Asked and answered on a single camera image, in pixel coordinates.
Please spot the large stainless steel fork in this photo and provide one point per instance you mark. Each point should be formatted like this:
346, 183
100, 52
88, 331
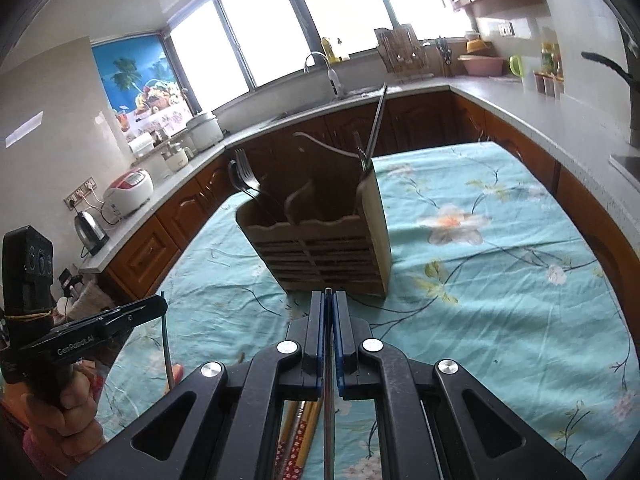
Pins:
249, 181

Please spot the small cream blender jar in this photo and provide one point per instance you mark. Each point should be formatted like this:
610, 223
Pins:
176, 156

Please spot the yellow dish soap bottle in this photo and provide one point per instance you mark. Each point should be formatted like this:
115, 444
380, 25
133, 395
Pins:
328, 51

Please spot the gas stove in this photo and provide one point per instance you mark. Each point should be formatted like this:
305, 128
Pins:
628, 167

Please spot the lower wooden counter cabinets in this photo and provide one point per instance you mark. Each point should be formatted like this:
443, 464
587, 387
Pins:
151, 240

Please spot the tropical fruit poster blind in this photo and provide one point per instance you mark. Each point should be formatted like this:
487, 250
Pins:
142, 88

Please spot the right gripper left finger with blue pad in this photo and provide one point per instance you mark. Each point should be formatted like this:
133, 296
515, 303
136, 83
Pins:
221, 422

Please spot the kitchen window frame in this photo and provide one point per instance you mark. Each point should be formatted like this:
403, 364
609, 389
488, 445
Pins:
227, 48

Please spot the small dark fork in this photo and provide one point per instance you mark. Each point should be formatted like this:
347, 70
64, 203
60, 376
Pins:
362, 153

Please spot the pink plastic basin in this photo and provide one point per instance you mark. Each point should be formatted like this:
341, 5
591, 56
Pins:
482, 66

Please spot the wooden dish rack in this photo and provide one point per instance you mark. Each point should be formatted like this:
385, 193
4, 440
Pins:
403, 56

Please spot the wooden utensil holder box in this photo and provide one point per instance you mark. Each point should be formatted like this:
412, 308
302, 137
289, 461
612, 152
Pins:
325, 224

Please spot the condiment bottles group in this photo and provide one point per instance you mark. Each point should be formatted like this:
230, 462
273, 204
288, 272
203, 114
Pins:
550, 79

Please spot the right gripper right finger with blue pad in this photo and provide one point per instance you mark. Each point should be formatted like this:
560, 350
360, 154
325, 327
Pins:
436, 421

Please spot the teal floral tablecloth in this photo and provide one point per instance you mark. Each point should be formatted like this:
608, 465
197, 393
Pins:
487, 270

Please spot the wooden chopstick red patterned end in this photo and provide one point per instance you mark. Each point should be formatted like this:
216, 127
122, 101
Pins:
287, 463

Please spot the person's left hand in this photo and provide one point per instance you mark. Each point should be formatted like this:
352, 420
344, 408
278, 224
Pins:
66, 431

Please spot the white pot cooker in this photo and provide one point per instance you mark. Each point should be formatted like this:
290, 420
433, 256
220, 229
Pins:
204, 131

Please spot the white red rice cooker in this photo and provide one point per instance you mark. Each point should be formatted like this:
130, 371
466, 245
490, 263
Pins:
128, 193

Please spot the chrome kitchen faucet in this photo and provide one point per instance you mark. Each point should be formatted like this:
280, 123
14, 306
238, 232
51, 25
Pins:
336, 85

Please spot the wall power socket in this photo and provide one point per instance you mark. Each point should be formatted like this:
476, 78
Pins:
87, 189

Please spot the black wok pan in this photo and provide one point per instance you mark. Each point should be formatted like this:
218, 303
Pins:
634, 84

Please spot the stainless electric kettle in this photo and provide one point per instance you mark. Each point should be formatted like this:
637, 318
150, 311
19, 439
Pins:
90, 233

